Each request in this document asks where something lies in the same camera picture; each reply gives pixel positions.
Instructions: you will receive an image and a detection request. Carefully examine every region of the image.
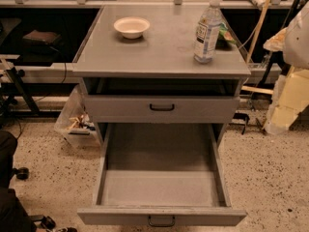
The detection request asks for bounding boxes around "open grey lower drawer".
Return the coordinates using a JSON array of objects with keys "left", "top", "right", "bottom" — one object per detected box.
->
[{"left": 78, "top": 124, "right": 246, "bottom": 227}]

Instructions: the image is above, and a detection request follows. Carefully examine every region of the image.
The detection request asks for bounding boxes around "black metal table leg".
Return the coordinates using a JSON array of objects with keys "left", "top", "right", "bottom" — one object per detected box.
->
[{"left": 0, "top": 54, "right": 40, "bottom": 115}]

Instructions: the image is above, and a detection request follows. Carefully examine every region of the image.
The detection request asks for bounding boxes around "white paper bowl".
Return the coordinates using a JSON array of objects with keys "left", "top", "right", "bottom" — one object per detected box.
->
[{"left": 114, "top": 16, "right": 150, "bottom": 39}]

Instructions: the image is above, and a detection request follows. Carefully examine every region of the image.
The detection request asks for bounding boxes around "wooden easel frame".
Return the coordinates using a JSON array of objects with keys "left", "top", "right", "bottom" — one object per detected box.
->
[{"left": 240, "top": 0, "right": 278, "bottom": 96}]

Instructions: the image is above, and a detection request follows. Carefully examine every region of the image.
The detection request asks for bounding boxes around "clear plastic storage bin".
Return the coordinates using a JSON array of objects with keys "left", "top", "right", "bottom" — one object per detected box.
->
[{"left": 54, "top": 85, "right": 99, "bottom": 148}]

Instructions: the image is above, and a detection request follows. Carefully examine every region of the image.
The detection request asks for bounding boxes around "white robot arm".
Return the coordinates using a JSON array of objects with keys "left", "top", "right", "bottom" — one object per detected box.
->
[{"left": 264, "top": 2, "right": 309, "bottom": 134}]

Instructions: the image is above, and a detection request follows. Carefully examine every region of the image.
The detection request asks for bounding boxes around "green snack bag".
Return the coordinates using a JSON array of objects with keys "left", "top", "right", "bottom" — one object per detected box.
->
[{"left": 218, "top": 22, "right": 236, "bottom": 44}]

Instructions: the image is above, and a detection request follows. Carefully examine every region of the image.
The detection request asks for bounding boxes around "dark box on shelf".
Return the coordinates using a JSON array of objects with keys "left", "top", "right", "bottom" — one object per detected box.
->
[{"left": 22, "top": 30, "right": 62, "bottom": 45}]

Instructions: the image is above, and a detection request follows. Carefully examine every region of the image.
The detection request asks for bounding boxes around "grey drawer cabinet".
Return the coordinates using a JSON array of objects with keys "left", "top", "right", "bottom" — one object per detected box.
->
[{"left": 73, "top": 4, "right": 250, "bottom": 140}]

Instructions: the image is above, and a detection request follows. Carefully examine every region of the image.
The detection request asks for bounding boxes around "closed grey upper drawer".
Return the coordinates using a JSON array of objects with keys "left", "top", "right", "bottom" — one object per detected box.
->
[{"left": 84, "top": 95, "right": 239, "bottom": 124}]

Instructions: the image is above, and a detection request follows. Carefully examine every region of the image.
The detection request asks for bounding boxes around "clear plastic water bottle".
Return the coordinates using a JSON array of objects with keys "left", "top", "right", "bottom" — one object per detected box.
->
[{"left": 194, "top": 0, "right": 222, "bottom": 64}]

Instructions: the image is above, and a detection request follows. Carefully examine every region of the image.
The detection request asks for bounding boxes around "black office chair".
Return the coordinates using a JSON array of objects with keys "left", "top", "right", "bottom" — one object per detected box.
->
[{"left": 0, "top": 130, "right": 56, "bottom": 232}]

